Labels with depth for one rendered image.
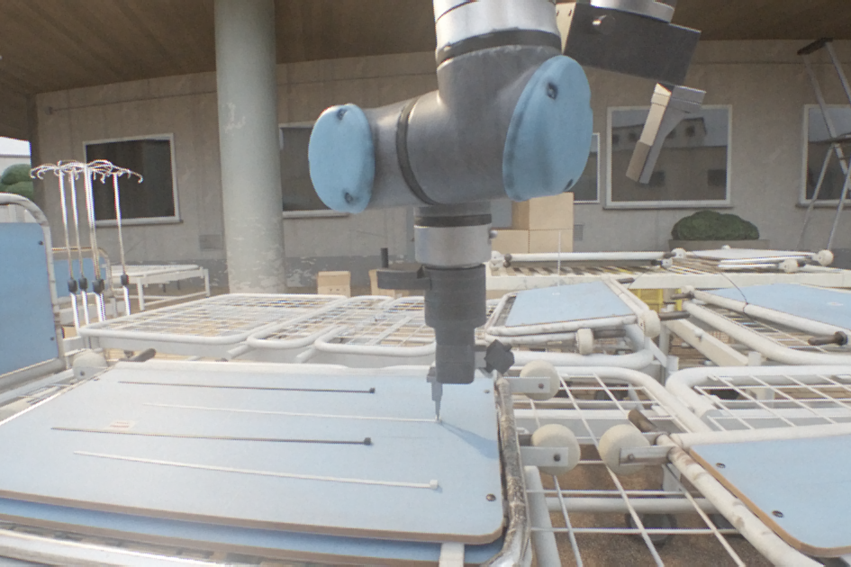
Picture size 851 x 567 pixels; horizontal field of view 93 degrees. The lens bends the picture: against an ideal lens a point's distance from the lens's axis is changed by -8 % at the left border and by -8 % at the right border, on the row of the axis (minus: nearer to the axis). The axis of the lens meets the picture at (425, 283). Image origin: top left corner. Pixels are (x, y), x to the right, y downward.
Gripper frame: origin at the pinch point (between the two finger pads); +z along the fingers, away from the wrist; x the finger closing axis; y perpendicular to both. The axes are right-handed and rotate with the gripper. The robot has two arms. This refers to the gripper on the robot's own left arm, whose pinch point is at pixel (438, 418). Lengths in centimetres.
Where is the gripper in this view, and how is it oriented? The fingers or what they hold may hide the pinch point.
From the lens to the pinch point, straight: 59.4
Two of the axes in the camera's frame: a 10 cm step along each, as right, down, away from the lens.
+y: 9.9, -0.1, -1.5
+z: 0.4, 9.8, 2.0
